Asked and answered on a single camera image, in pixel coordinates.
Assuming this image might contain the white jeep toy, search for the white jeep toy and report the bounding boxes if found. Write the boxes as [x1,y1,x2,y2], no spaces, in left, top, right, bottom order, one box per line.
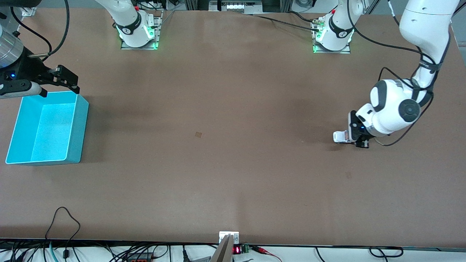
[333,130,351,144]

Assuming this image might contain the cyan plastic storage box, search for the cyan plastic storage box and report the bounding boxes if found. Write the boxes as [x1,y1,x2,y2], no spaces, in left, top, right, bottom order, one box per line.
[5,90,90,166]

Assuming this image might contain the brown angled mounting bar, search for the brown angled mounting bar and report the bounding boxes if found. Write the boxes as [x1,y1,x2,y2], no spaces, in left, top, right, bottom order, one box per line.
[210,235,234,262]

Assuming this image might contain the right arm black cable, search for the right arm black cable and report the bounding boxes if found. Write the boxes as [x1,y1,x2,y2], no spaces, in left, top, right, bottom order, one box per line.
[9,0,71,59]

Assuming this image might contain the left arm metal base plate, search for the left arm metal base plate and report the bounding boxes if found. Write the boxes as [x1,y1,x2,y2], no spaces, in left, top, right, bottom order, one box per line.
[312,18,351,54]

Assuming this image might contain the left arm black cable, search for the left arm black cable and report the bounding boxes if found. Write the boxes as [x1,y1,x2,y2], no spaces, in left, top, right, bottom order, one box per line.
[348,0,443,147]

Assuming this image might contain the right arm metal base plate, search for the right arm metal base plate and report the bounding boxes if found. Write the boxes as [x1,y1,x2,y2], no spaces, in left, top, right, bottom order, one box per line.
[121,10,163,50]

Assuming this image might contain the black coiled cable under table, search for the black coiled cable under table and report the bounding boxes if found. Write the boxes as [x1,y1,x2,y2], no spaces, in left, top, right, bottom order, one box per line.
[369,246,404,258]

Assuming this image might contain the black cable to arm base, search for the black cable to arm base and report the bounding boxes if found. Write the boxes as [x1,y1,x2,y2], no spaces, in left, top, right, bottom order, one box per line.
[251,12,323,32]

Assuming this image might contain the thin black looped cable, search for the thin black looped cable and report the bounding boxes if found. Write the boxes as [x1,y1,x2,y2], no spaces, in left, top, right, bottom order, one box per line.
[45,207,81,259]

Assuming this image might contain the red clip lead wires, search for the red clip lead wires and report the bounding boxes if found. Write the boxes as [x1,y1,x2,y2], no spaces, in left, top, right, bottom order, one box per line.
[251,246,283,262]

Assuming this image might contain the white metal edge bracket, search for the white metal edge bracket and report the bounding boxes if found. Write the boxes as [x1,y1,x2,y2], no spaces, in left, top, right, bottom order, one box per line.
[219,231,240,244]

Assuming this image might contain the aluminium frame with light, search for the aluminium frame with light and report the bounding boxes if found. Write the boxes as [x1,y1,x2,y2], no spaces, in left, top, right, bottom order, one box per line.
[208,0,263,13]

